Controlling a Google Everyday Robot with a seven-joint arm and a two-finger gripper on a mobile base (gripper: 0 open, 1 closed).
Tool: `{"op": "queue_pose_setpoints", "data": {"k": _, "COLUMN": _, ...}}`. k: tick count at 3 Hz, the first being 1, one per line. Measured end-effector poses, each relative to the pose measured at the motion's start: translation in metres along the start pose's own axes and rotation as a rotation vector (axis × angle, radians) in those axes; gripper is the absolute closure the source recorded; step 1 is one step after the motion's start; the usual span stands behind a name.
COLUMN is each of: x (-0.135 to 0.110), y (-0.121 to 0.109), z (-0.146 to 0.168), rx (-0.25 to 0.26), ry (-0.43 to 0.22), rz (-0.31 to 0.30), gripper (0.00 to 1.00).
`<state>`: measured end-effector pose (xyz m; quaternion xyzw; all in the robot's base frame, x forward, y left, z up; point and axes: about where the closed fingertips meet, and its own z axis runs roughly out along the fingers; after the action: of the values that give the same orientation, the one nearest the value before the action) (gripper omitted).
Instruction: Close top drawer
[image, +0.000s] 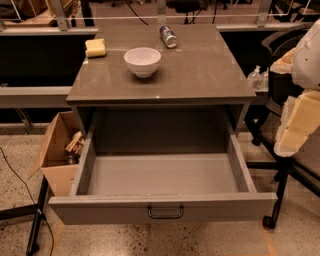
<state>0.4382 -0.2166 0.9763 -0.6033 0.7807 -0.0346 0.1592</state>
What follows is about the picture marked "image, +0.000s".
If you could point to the clear plastic bottle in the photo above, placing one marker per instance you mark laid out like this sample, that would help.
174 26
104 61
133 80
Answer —
254 78

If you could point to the yellow sponge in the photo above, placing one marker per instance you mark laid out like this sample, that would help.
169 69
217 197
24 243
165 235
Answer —
95 48

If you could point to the grey cabinet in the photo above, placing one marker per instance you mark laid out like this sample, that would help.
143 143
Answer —
201 70

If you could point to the blue silver soda can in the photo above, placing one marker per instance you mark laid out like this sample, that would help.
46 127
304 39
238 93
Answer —
168 36

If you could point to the grey top drawer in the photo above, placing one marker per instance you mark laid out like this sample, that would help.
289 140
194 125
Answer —
136 159

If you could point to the black top drawer handle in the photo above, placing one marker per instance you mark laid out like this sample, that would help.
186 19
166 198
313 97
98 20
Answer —
162 213

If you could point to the yellow foam padded gripper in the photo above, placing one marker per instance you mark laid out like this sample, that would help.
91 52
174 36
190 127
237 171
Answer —
308 63

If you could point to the black office chair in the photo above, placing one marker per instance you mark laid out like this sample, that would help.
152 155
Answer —
263 124

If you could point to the black metal stand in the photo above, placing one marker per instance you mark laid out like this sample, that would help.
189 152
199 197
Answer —
36 210

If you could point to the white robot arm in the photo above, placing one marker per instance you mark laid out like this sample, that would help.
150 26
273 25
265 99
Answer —
311 40

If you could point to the white ceramic bowl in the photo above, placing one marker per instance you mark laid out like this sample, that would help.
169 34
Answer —
142 61

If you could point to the brown cardboard box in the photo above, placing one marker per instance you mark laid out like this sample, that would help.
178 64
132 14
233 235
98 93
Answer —
51 159

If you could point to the wooden items in box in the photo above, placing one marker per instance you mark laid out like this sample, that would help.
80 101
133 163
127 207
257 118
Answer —
74 148

